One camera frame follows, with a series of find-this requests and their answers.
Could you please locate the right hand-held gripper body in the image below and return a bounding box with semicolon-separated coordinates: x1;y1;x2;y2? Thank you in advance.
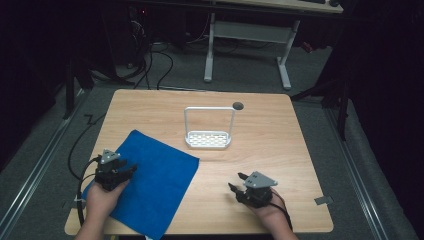
234;170;279;210

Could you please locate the metal floor rail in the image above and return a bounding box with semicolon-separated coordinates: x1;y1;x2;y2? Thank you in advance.
324;108;390;240
0;89;88;238

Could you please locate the white rack with handle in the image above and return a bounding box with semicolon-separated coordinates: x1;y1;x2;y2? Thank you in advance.
183;106;236;151

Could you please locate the person's right hand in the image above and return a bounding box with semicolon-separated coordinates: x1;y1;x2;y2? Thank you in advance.
252;188;286;228

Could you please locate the white-legged desk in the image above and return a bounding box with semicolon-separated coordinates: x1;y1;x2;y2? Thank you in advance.
203;0;345;91

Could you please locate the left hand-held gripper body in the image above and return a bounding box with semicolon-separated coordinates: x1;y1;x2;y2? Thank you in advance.
94;148;130;192

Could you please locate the blue cloth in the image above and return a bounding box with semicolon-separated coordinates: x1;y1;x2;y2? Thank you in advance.
81;129;201;240

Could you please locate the person's left hand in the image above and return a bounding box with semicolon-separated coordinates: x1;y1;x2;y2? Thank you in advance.
85;178;131;224

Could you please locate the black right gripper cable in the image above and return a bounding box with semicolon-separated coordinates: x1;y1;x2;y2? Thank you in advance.
269;189;295;232

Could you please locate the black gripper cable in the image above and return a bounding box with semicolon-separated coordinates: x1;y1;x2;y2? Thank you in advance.
269;189;295;232
75;155;103;228

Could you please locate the bundle of black cables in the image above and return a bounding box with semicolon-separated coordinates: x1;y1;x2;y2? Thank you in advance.
125;8;175;91

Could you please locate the grey tape piece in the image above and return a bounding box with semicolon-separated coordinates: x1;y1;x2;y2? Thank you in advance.
314;195;334;206

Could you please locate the black floor cable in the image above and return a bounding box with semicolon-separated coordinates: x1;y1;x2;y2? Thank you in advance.
67;113;108;183

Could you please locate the black metal stand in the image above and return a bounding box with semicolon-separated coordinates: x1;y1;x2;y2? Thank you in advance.
62;58;95;120
290;64;352;142

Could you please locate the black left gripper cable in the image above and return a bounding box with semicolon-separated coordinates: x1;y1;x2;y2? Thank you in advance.
75;155;103;228

